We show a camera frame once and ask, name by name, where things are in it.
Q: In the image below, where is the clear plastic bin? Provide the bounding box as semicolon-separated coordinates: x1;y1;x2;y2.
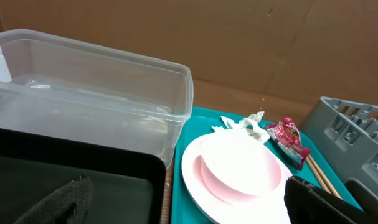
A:
0;29;194;166

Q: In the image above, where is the grey dish rack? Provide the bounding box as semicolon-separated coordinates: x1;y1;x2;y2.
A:
300;96;378;215

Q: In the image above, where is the red snack wrapper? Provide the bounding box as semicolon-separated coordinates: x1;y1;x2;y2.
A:
265;118;311;170

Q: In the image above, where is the right wooden chopstick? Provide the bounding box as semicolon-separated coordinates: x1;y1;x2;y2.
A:
306;155;342;199

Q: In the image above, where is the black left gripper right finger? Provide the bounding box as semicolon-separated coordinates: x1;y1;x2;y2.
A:
284;176;368;224

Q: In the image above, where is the wooden chopstick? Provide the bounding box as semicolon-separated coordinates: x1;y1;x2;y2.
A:
306;156;331;193
306;155;342;199

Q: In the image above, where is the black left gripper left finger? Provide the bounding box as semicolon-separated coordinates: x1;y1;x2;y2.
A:
13;176;93;224

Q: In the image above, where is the left wooden chopstick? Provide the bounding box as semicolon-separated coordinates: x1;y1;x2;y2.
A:
306;156;331;193

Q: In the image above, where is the white napkin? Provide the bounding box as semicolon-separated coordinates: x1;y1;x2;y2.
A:
212;111;270;144

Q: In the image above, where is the pink small bowl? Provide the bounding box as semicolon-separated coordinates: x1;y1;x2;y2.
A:
202;133;282;196

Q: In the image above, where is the black rectangular tray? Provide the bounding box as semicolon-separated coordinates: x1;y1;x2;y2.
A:
0;128;166;223

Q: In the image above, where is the pink plate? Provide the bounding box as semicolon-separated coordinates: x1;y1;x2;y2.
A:
181;131;292;223

